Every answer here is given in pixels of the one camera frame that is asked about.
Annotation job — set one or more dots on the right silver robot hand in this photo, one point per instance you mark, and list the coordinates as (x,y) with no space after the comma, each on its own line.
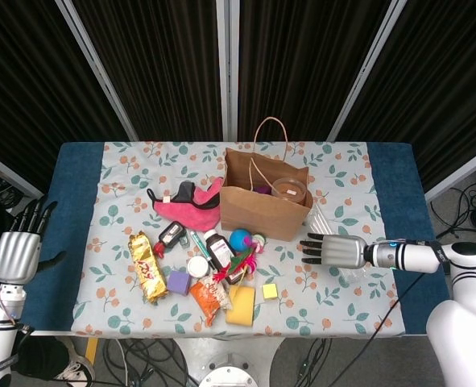
(344,252)

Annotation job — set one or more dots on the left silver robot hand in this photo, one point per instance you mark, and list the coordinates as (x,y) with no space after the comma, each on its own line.
(16,258)

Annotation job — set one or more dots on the bundle of clear straws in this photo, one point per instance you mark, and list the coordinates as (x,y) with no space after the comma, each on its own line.
(318,221)

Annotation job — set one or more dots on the clear jar rubber bands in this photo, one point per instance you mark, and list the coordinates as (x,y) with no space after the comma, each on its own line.
(289,189)

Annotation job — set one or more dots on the small yellow cube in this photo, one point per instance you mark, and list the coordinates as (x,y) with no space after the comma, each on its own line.
(270,291)

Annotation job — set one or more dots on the purple toy brick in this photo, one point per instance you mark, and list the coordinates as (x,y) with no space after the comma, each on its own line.
(263,188)

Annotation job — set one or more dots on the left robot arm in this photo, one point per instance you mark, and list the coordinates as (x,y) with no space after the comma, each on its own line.
(0,334)

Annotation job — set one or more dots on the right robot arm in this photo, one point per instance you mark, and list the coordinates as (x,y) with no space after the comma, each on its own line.
(463,322)

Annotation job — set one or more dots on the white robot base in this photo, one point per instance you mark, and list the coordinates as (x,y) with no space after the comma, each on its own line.
(229,371)

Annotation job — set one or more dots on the brown paper bag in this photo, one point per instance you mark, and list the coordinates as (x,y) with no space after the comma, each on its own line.
(257,213)

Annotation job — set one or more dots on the blue table cover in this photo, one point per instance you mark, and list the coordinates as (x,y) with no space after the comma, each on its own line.
(72,201)

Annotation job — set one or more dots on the green white round toy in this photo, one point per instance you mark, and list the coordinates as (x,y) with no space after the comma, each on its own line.
(259,241)

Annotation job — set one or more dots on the colourful feather toy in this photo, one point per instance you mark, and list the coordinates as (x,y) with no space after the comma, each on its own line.
(241,262)

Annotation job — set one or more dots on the blue ball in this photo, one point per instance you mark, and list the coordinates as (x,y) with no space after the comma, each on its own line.
(238,238)

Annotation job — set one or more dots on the yellow sponge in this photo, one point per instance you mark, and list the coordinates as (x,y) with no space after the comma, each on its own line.
(241,308)

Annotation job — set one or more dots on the brown medicine bottle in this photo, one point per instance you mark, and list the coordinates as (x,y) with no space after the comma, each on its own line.
(219,250)

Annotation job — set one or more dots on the white black sneaker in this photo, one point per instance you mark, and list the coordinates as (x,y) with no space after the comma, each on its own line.
(74,369)

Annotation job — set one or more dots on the gold biscuit pack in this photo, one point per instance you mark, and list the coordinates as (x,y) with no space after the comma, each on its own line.
(147,268)

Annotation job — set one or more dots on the orange snack packet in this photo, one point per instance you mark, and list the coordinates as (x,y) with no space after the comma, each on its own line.
(209,298)

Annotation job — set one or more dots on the green white tube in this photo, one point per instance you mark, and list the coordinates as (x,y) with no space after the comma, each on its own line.
(199,244)

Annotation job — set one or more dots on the round clear pin tin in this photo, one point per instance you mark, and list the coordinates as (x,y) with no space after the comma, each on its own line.
(197,267)

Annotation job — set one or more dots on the black bottle red cap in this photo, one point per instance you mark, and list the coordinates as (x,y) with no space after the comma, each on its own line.
(171,234)

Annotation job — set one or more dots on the floral tablecloth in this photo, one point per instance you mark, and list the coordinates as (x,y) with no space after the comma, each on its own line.
(141,161)

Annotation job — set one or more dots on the pink towel black trim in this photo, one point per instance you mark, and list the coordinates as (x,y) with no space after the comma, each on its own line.
(189,211)

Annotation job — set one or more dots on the purple foam cube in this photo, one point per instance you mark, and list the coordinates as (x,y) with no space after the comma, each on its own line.
(179,282)

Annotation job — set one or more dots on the black pleated partition panel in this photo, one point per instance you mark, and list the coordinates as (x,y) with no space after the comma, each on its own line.
(302,60)
(153,60)
(28,80)
(443,80)

